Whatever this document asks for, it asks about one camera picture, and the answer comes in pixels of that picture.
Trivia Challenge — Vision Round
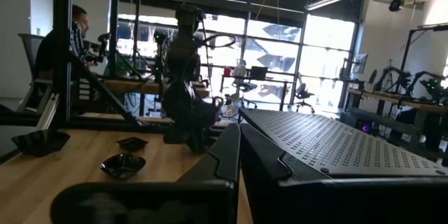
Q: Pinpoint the grey office chair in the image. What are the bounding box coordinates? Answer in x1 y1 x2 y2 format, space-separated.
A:
17 33 54 113

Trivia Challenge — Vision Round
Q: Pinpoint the black laptop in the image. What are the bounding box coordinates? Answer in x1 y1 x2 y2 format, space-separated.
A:
248 65 269 81

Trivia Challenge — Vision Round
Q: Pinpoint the black office chair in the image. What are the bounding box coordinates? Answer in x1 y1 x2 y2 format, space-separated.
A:
232 80 258 109
295 83 316 113

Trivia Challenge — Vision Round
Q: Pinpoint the black ceiling spotlight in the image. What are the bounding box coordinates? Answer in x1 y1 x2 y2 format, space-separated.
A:
388 0 405 13

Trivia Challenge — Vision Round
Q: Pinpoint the person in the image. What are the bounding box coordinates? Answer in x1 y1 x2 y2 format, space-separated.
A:
34 3 90 81

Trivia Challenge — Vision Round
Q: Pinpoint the computer with purple light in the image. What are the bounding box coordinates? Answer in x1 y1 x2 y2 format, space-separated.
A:
349 118 383 137

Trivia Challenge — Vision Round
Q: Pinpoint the black pot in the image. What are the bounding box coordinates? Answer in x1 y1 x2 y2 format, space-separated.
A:
116 136 149 153

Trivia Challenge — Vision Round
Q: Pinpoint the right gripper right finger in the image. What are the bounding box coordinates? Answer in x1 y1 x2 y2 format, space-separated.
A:
239 122 292 224

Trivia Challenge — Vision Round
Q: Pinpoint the black aluminium rig frame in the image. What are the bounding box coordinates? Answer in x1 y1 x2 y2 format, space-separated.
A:
0 0 232 137

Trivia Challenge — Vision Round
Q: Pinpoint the background computer monitor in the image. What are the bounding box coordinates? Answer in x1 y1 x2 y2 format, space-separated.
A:
352 52 369 75

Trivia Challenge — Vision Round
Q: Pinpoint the wooden background table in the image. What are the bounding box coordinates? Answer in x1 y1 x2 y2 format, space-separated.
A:
104 78 211 99
348 89 448 115

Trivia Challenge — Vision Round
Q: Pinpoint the black perforated metal shelf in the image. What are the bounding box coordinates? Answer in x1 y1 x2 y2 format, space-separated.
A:
239 108 448 179

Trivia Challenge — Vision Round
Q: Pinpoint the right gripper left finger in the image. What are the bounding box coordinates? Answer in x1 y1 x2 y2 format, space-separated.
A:
178 122 242 185

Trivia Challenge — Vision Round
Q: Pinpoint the small black square plate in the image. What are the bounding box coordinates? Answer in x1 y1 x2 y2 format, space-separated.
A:
100 152 147 181

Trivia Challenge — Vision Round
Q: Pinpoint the black wavy square plate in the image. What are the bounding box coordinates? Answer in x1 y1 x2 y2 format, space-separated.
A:
10 128 71 158

